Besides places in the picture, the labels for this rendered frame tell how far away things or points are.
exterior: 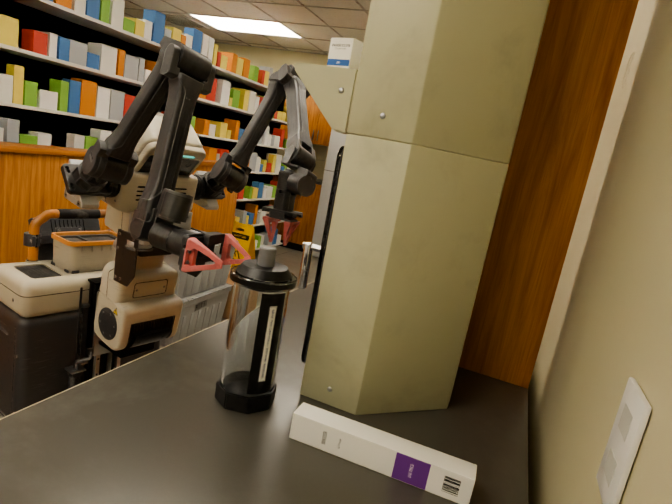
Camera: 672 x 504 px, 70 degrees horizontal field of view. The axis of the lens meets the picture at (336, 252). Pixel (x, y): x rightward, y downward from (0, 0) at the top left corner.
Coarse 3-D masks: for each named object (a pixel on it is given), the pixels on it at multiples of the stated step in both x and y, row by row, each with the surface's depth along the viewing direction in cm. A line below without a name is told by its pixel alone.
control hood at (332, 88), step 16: (304, 64) 79; (304, 80) 79; (320, 80) 78; (336, 80) 77; (352, 80) 76; (320, 96) 79; (336, 96) 78; (352, 96) 77; (336, 112) 78; (336, 128) 78
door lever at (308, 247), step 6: (306, 246) 88; (312, 246) 88; (318, 246) 88; (306, 252) 88; (312, 252) 89; (306, 258) 88; (306, 264) 88; (300, 270) 89; (306, 270) 89; (300, 276) 89; (306, 276) 89; (300, 282) 89; (306, 282) 90; (300, 288) 90
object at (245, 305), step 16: (240, 288) 75; (240, 304) 75; (256, 304) 74; (240, 320) 75; (256, 320) 75; (240, 336) 76; (224, 352) 79; (240, 352) 76; (224, 368) 79; (240, 368) 77; (224, 384) 79; (240, 384) 77; (272, 384) 80
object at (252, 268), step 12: (264, 252) 76; (276, 252) 77; (240, 264) 77; (252, 264) 77; (264, 264) 76; (276, 264) 79; (252, 276) 74; (264, 276) 74; (276, 276) 75; (288, 276) 77
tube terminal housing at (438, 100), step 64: (384, 0) 73; (448, 0) 70; (512, 0) 74; (384, 64) 74; (448, 64) 73; (512, 64) 77; (384, 128) 75; (448, 128) 76; (512, 128) 81; (384, 192) 77; (448, 192) 79; (384, 256) 78; (448, 256) 82; (320, 320) 84; (384, 320) 81; (448, 320) 86; (320, 384) 85; (384, 384) 84; (448, 384) 90
